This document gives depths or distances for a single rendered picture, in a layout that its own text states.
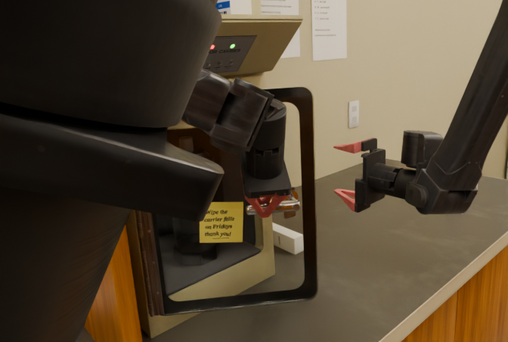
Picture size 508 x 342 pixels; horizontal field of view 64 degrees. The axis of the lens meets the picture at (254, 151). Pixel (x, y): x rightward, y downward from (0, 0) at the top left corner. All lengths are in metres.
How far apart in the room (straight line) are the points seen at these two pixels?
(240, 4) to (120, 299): 0.51
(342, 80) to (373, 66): 0.22
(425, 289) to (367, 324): 0.18
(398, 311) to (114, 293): 0.54
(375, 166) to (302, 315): 0.33
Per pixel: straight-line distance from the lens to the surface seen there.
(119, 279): 0.67
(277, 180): 0.59
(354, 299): 0.93
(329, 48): 1.70
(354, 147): 0.81
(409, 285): 0.99
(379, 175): 0.80
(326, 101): 1.70
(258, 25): 0.72
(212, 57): 0.71
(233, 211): 0.72
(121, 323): 0.70
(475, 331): 1.39
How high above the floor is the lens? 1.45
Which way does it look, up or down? 14 degrees down
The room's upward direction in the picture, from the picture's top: 3 degrees counter-clockwise
